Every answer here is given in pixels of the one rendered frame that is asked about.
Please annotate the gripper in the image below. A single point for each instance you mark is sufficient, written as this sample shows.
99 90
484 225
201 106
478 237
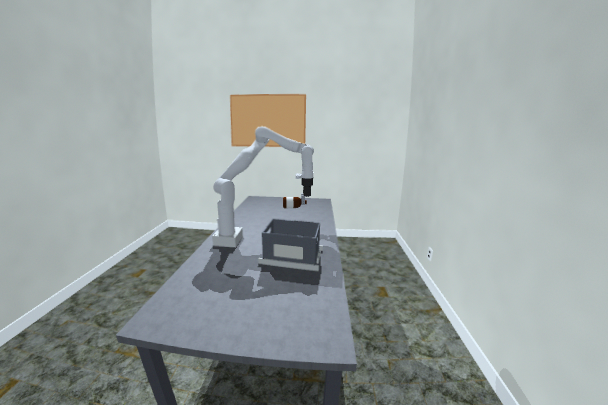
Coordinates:
306 182

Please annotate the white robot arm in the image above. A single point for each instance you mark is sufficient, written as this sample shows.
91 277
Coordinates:
224 186

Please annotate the brown glass bottle with white label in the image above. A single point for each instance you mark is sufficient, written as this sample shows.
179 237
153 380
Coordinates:
291 202

